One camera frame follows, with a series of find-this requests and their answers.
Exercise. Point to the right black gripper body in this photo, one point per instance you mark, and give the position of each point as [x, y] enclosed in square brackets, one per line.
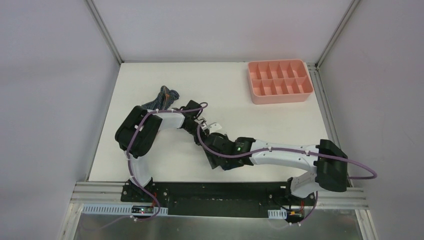
[212, 159]

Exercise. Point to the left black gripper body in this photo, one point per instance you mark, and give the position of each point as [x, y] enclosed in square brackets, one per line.
[191, 106]

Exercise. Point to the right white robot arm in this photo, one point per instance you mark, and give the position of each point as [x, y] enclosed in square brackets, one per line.
[323, 163]

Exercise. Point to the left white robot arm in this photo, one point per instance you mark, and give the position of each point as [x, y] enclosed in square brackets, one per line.
[136, 135]

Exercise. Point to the striped blue underwear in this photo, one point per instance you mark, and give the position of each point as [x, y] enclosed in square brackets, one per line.
[164, 99]

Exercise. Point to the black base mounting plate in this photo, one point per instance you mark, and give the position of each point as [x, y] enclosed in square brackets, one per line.
[216, 199]

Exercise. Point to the pink divided organizer tray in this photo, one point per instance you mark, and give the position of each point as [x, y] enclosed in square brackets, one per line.
[279, 81]

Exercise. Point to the right white cable duct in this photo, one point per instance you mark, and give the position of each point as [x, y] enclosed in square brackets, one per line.
[277, 214]

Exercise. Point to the white cable duct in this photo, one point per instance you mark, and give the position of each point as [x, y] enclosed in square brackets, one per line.
[277, 214]
[124, 210]

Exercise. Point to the aluminium frame rail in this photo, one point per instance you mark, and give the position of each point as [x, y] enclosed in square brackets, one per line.
[110, 193]

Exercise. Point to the left white cable duct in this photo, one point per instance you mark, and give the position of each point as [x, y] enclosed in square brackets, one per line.
[124, 210]

